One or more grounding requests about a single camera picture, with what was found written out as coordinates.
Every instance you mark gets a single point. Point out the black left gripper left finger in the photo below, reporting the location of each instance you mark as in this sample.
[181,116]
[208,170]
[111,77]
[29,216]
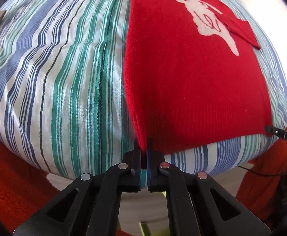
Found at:
[89,205]

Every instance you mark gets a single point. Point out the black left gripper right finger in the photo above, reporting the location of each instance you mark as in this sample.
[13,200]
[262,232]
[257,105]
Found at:
[197,204]

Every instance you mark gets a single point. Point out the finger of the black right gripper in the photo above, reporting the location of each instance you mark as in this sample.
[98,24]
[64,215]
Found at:
[271,130]

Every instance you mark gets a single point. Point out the red sweater with white bunny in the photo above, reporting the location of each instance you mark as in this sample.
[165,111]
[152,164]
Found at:
[191,75]

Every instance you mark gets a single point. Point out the orange fuzzy clothing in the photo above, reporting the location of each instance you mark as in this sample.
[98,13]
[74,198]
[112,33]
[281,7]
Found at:
[24,189]

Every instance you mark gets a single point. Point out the blue green striped bedspread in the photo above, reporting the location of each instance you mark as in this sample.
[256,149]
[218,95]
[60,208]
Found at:
[62,105]

